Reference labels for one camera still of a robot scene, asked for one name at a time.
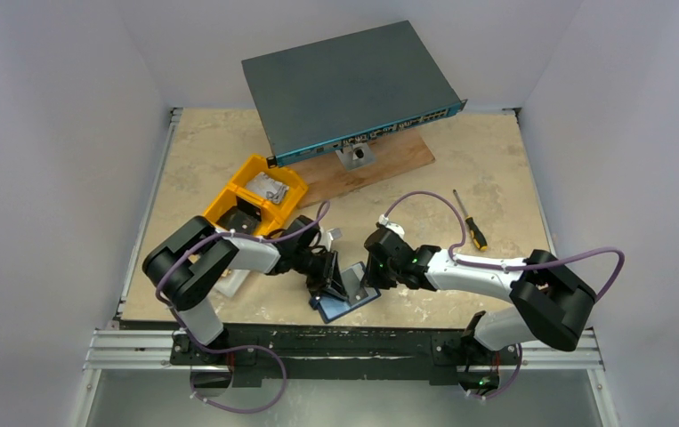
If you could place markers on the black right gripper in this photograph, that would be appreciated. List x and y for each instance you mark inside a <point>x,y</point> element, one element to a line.
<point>374,275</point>

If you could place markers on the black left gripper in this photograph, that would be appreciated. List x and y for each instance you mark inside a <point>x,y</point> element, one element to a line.
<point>328,278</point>

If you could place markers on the dark grey credit card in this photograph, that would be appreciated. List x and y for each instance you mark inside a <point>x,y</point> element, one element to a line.
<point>357,293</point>

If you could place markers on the navy blue card holder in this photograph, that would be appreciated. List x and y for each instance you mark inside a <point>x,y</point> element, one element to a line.
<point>331,308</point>

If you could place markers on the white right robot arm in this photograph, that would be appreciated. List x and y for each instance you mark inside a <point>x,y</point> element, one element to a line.
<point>549,302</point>

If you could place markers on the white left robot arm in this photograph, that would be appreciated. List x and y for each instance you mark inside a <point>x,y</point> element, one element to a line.
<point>187,265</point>

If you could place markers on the grey cards in bin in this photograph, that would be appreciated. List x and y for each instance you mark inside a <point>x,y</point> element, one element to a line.
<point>268,188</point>

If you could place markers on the yellow plastic bin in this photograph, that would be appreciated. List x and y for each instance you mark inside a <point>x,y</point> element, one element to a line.
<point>239,206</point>

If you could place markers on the yellow black screwdriver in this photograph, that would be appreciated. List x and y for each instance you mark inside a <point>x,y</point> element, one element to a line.
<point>477,237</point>

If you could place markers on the white plastic bin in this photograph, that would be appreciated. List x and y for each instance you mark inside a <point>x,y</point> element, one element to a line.
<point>230,282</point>

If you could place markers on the wooden board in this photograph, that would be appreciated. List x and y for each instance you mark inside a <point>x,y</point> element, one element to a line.
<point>327,177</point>

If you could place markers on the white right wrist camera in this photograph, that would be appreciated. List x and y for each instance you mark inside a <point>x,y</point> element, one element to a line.
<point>384,221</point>

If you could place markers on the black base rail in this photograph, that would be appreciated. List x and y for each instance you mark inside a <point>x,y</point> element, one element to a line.
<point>435,356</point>

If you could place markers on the grey metal switch stand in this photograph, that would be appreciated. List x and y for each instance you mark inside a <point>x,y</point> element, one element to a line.
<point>355,156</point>

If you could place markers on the grey network switch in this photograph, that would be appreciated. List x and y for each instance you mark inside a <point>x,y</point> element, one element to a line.
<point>333,94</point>

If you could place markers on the aluminium frame rail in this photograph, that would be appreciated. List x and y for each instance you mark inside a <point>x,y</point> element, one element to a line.
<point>129,350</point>

